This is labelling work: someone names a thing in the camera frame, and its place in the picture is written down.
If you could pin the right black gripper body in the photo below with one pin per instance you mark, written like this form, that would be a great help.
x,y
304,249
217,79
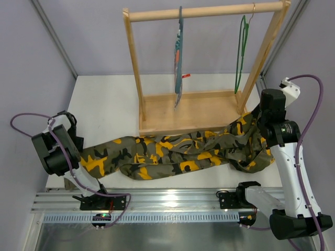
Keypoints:
x,y
260,121

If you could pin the blue plastic hanger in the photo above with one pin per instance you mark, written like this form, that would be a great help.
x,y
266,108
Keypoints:
x,y
178,54

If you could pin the green wire hanger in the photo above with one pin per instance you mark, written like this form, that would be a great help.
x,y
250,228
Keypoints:
x,y
242,44

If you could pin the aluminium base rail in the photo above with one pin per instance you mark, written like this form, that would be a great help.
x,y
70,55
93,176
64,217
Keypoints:
x,y
148,200

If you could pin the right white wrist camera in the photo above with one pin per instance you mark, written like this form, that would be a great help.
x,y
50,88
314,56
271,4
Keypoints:
x,y
290,90

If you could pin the camouflage yellow green trousers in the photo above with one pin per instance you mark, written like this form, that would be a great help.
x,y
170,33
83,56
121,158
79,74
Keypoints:
x,y
239,144

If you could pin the wooden clothes rack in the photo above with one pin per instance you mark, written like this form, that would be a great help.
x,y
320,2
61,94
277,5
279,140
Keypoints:
x,y
206,110

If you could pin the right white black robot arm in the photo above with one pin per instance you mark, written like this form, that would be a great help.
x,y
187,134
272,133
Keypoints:
x,y
300,214

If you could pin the patterned folded garment on hanger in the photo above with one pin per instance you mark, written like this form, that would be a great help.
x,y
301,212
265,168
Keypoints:
x,y
178,96

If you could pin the slotted grey cable duct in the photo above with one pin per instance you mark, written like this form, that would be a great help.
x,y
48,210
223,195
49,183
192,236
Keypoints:
x,y
142,217

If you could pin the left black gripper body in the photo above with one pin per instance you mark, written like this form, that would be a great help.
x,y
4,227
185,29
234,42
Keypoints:
x,y
77,141

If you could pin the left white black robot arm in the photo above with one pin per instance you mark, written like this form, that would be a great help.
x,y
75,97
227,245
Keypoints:
x,y
58,149

